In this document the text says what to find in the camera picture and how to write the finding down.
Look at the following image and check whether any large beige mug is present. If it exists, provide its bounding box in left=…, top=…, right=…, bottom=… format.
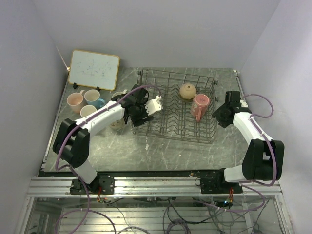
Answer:
left=109, top=119, right=124, bottom=129

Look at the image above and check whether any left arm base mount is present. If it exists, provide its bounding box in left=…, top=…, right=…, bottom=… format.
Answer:
left=70, top=171, right=115, bottom=195

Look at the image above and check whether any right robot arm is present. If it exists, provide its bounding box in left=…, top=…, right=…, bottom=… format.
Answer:
left=213, top=91, right=285, bottom=193

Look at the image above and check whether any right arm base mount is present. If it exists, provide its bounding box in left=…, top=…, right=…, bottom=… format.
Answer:
left=195, top=176, right=243, bottom=194

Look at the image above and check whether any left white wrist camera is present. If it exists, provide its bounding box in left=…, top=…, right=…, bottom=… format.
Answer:
left=145, top=96, right=163, bottom=116

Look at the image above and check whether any salmon pink mug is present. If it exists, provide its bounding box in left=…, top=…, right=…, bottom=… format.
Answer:
left=67, top=90, right=86, bottom=114

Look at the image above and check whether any pink floral mug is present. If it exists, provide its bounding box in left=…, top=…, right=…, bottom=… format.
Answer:
left=191, top=94, right=210, bottom=122

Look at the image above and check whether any light pink faceted mug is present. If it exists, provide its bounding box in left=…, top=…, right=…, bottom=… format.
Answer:
left=80, top=105, right=97, bottom=117

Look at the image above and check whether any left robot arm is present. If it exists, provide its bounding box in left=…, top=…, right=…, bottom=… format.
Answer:
left=53, top=84, right=162, bottom=195

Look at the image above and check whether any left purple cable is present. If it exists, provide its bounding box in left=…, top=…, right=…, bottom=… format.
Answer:
left=55, top=84, right=161, bottom=234

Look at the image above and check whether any blue mug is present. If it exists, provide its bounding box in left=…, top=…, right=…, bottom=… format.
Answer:
left=84, top=89, right=106, bottom=110

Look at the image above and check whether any aluminium frame rail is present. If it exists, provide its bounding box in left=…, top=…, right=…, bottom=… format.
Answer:
left=26, top=175, right=283, bottom=197

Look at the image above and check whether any white speckled mug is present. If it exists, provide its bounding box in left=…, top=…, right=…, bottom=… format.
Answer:
left=112, top=89, right=128, bottom=98

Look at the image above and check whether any cable bundle under table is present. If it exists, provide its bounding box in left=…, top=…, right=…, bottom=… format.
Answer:
left=82, top=196, right=269, bottom=234

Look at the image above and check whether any yellow framed whiteboard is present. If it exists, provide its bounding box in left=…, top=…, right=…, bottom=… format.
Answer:
left=68, top=49, right=120, bottom=91

